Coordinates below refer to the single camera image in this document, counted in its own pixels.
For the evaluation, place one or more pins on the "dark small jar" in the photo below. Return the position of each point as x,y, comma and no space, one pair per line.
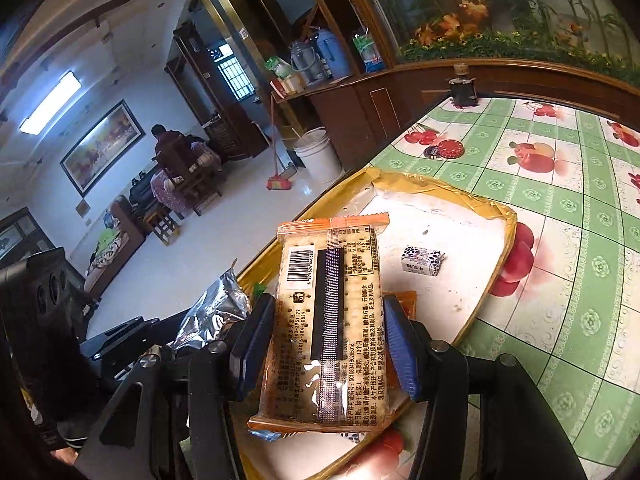
462,87

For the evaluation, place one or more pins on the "ceiling fluorescent lamp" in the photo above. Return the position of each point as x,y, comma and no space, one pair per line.
55,100

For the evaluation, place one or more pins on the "seated person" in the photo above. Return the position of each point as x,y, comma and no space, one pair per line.
189,170

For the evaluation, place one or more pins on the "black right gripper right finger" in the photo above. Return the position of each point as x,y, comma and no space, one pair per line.
408,344

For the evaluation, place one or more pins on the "white plastic bucket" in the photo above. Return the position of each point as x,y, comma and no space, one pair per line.
316,151

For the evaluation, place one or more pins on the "framed landscape painting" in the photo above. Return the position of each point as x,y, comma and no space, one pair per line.
110,138

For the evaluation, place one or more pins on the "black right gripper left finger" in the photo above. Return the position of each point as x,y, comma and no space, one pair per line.
248,353

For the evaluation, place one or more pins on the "wooden cabinet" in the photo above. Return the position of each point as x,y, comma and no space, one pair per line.
362,115

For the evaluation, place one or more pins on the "person's left hand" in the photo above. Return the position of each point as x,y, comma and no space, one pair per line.
65,455

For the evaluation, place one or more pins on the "red bottle cap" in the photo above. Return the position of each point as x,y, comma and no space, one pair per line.
446,149

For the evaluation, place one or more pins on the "grey kettle jug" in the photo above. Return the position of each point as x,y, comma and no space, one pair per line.
305,61

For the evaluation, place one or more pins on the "beige cracker pack barcode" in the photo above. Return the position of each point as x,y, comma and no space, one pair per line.
326,366

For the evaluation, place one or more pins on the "green fruit pattern tablecloth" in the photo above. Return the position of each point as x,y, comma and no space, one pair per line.
572,177

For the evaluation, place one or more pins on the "silver foil snack bag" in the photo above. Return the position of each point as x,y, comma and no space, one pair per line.
212,315

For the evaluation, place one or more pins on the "blue thermos jug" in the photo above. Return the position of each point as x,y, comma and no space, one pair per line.
333,54

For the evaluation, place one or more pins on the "small orange snack packet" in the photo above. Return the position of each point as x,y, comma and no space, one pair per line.
407,300

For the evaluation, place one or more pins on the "blue white candy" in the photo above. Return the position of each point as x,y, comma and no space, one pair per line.
419,260

